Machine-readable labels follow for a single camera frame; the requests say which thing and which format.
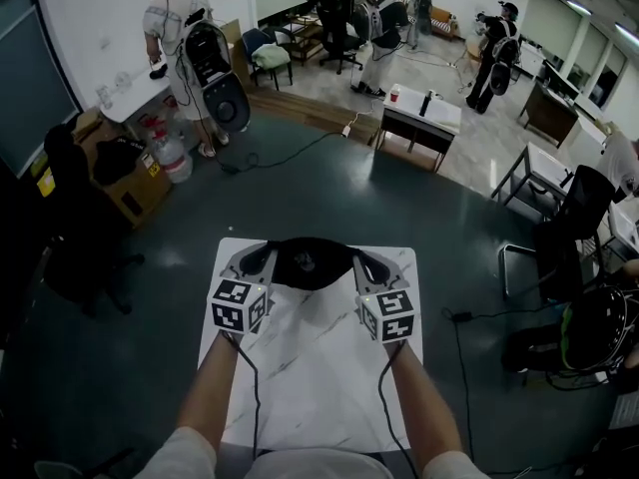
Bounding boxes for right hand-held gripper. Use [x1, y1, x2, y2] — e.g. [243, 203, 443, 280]
[348, 247, 418, 345]

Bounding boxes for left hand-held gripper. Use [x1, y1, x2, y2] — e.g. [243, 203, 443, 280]
[206, 241, 282, 337]

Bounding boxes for black drawstring bag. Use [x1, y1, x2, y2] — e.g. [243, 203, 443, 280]
[266, 236, 363, 291]

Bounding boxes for person's left forearm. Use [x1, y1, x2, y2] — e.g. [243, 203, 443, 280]
[174, 330, 242, 451]

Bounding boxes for person's right forearm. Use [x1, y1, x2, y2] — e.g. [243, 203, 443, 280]
[383, 340, 463, 464]

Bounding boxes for clear water jug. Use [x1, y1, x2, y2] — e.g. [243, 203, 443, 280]
[151, 130, 195, 186]
[138, 112, 169, 142]

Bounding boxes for cardboard box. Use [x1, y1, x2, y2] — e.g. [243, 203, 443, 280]
[74, 110, 174, 230]

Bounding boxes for black garment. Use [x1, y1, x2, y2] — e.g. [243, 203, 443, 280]
[93, 137, 147, 187]

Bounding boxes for small white dark-framed table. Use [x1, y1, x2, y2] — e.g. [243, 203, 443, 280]
[373, 83, 463, 175]

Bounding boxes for black office chair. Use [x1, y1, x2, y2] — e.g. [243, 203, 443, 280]
[41, 123, 147, 319]
[316, 5, 366, 75]

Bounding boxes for white desk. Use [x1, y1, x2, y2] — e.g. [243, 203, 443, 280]
[490, 142, 576, 220]

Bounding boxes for person's light grey shirt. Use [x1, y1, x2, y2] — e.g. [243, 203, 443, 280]
[132, 424, 493, 479]

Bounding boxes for white counter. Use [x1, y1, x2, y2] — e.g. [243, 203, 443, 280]
[96, 55, 174, 126]

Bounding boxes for pale green cloth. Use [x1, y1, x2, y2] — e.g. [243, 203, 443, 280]
[250, 45, 293, 70]

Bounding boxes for black mesh chair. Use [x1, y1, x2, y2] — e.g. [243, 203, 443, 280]
[533, 163, 618, 304]

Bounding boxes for black green backpack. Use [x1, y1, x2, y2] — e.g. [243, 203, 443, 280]
[558, 283, 628, 371]

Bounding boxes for blue chair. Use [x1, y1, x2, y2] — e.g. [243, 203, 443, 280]
[241, 27, 296, 92]

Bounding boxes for yellow packet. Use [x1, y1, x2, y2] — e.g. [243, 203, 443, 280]
[31, 152, 56, 200]

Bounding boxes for brown desk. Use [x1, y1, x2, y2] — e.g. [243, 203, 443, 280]
[518, 79, 581, 150]

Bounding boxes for grey backpack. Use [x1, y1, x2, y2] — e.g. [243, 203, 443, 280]
[366, 0, 401, 45]

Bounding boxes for orange sofa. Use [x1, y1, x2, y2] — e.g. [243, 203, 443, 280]
[428, 5, 463, 42]

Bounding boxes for white plastic chair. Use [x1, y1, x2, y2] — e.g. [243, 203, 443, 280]
[34, 446, 137, 479]

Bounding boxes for black floor cable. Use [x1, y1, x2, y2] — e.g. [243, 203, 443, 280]
[214, 130, 346, 176]
[440, 306, 476, 461]

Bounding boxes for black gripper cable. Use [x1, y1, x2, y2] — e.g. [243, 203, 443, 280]
[222, 330, 264, 461]
[375, 341, 418, 479]

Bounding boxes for chrome chair frame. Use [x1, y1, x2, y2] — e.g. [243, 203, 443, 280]
[497, 243, 543, 299]

